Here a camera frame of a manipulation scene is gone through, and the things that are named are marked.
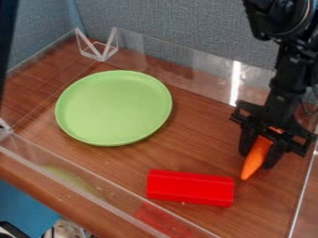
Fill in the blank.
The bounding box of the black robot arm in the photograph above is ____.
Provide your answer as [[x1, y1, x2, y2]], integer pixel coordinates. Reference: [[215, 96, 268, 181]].
[[231, 0, 318, 169]]

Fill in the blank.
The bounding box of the red rectangular block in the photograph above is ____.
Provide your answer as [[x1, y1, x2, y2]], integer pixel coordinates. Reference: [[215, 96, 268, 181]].
[[146, 169, 235, 207]]

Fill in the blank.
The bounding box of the green round plate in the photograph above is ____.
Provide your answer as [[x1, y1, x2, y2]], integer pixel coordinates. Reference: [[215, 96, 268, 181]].
[[54, 70, 172, 146]]

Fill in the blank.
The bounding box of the orange toy carrot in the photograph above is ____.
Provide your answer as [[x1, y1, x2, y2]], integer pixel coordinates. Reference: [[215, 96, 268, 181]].
[[239, 135, 273, 180]]

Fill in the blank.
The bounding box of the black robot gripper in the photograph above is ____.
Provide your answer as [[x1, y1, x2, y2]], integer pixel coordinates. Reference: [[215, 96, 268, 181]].
[[231, 99, 316, 169]]

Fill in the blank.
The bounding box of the clear acrylic enclosure wall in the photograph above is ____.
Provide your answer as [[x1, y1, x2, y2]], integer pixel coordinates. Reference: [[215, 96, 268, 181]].
[[0, 29, 318, 238]]

